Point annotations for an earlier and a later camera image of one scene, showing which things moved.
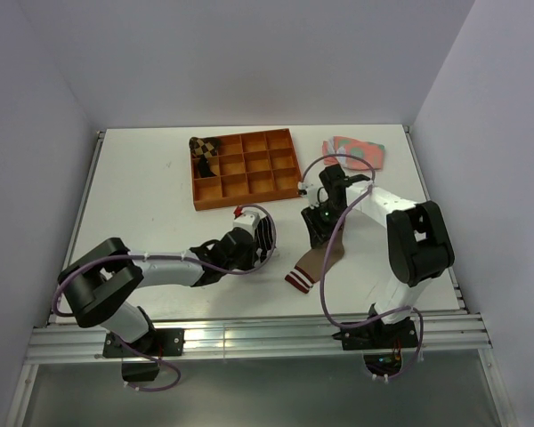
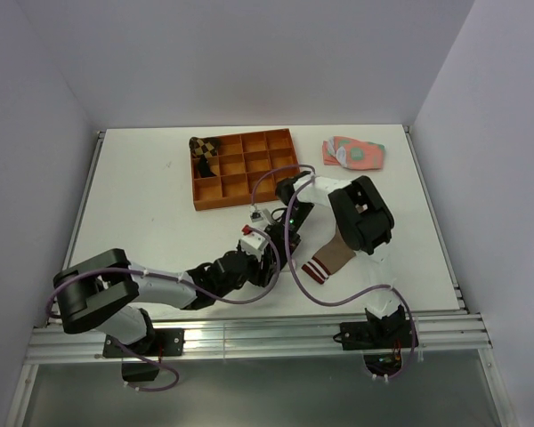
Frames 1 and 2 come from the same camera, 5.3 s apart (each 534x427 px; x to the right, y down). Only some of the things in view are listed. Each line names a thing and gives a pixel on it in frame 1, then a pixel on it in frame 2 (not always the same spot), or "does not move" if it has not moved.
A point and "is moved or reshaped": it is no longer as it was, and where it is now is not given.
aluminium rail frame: [264, 338] does not move
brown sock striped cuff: [309, 268] is moved or reshaped
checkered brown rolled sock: [204, 149] does not move
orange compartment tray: [249, 168] does not move
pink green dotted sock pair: [372, 153] does not move
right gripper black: [319, 232] to [293, 241]
